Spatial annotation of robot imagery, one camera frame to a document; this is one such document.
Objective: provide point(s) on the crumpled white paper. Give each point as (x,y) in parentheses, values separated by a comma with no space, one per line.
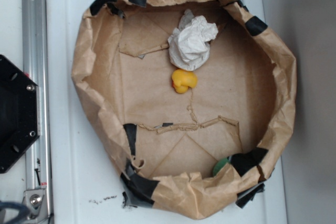
(189,46)

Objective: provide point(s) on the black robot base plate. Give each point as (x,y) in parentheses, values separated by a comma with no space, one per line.
(19,114)

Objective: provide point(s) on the aluminium extrusion rail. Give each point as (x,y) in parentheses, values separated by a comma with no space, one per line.
(38,156)

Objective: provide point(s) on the yellow rubber duck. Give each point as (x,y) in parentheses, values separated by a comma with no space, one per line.
(182,80)

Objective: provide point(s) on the brown paper bag bin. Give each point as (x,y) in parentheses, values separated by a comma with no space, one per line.
(163,144)

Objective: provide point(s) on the metal corner bracket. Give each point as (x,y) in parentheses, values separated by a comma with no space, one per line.
(39,203)

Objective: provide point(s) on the green round object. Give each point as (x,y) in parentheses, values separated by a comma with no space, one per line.
(219,165)

